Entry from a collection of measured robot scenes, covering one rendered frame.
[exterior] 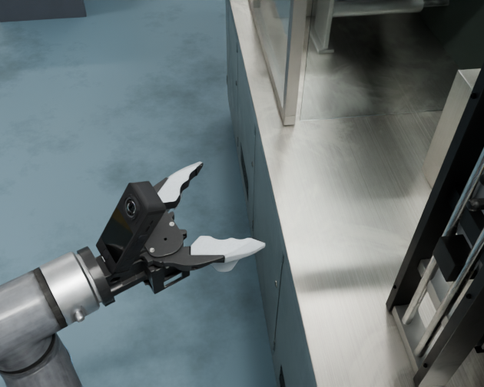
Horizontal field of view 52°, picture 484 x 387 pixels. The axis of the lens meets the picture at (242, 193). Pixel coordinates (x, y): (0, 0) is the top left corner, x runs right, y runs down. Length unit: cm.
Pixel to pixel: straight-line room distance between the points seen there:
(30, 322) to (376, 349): 58
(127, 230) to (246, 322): 143
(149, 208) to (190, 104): 237
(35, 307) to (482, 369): 71
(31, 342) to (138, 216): 18
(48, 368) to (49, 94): 260
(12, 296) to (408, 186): 87
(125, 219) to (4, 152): 229
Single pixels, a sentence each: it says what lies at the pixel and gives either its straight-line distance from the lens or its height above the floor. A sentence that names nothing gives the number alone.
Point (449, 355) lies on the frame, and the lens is 82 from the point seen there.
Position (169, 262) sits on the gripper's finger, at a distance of 58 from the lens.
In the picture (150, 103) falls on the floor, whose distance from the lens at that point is 292.
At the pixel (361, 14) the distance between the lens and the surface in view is 118.
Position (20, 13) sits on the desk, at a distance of 397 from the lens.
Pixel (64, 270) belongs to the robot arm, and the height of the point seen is 125.
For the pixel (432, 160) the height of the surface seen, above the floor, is 96.
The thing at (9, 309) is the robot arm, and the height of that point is 125.
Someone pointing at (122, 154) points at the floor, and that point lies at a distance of 261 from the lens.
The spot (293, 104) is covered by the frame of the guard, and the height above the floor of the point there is 97.
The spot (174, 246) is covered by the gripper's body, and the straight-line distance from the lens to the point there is 59.
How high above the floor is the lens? 171
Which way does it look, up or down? 47 degrees down
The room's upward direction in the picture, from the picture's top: straight up
